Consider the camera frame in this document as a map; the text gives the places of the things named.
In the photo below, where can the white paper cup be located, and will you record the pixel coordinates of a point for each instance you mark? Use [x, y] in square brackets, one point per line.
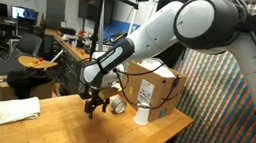
[141, 114]

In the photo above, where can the lit computer monitor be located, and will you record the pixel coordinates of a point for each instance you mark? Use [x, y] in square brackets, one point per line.
[24, 13]

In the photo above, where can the black bag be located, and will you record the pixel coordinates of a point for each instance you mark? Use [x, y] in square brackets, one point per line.
[27, 79]

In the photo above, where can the cardboard box under bag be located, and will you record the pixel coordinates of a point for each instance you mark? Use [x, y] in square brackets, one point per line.
[42, 91]

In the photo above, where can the round wooden stool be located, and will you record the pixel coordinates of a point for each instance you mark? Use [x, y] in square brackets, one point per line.
[36, 63]

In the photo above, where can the multicoloured patterned backdrop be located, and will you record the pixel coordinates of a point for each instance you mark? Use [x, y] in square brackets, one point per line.
[223, 111]

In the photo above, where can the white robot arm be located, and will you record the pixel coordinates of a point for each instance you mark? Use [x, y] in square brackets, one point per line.
[153, 34]

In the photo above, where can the wooden workbench counter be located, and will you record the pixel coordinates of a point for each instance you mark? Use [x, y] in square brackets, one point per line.
[70, 51]

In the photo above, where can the clear plastic packing bag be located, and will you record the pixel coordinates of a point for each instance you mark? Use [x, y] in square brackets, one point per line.
[155, 68]

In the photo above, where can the large cardboard shipping box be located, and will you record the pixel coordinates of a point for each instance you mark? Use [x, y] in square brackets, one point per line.
[159, 89]

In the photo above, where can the grey masking tape roll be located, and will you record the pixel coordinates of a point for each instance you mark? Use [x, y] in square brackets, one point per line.
[118, 106]

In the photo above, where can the grey office chair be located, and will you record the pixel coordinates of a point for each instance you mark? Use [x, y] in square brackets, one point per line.
[25, 45]

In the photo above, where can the wooden wrist mount plate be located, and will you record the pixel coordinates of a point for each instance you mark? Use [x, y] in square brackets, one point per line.
[109, 92]

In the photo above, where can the white folded towel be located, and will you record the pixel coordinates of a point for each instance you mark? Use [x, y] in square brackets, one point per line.
[11, 109]

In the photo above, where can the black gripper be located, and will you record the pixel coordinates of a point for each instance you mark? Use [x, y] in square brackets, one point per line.
[95, 100]

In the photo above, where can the black vertical pole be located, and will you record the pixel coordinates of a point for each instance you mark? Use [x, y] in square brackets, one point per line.
[98, 17]

